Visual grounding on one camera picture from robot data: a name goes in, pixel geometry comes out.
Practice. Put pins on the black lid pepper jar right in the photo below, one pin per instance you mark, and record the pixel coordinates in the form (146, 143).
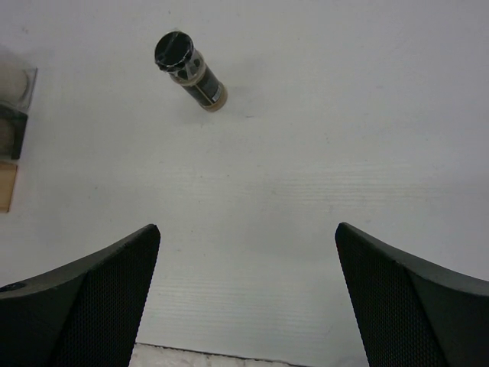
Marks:
(176, 55)

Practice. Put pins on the smoky grey plastic bin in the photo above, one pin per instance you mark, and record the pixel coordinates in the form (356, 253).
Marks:
(19, 122)

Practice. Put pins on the clear plastic bin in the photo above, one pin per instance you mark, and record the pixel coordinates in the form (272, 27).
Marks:
(18, 79)

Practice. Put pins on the yellow lid spice bottle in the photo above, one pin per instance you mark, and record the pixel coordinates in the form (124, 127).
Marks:
(7, 138)

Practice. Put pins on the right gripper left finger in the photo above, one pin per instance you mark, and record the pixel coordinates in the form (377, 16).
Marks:
(85, 313)

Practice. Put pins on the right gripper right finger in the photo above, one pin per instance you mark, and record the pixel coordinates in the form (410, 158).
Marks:
(410, 311)

